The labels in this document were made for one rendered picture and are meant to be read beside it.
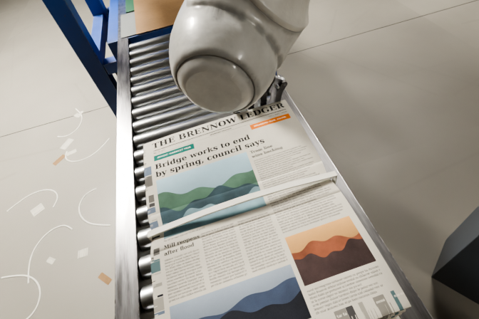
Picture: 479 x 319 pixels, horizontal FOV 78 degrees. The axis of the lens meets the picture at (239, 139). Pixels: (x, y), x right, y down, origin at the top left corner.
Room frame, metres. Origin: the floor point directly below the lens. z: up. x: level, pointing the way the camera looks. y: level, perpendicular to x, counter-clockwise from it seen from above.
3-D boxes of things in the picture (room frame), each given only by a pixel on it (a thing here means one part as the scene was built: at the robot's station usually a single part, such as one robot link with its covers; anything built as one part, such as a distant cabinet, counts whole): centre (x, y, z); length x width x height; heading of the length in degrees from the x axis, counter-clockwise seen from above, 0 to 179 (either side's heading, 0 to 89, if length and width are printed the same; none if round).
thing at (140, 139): (0.67, 0.09, 0.77); 0.47 x 0.05 x 0.05; 97
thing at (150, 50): (1.19, 0.16, 0.77); 0.47 x 0.05 x 0.05; 97
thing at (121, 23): (1.68, 0.22, 0.75); 0.70 x 0.65 x 0.10; 7
